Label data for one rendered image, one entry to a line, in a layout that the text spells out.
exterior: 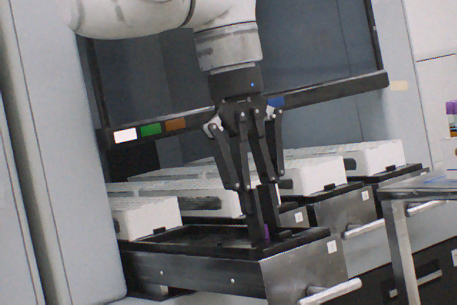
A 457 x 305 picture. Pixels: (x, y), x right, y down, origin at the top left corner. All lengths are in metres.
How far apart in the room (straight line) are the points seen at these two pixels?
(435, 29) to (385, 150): 1.95
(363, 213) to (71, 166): 0.52
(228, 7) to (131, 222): 0.39
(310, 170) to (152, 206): 0.28
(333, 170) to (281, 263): 0.46
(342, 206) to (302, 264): 0.39
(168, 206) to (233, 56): 0.33
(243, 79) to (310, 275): 0.28
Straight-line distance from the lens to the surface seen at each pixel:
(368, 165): 1.62
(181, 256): 1.25
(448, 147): 1.38
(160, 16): 1.13
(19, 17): 1.33
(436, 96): 3.51
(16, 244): 1.31
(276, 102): 1.52
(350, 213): 1.53
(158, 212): 1.43
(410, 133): 1.77
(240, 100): 1.24
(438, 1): 3.60
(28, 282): 1.32
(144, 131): 1.37
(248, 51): 1.22
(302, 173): 1.51
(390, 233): 1.43
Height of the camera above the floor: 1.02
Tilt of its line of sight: 3 degrees down
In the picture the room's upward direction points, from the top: 11 degrees counter-clockwise
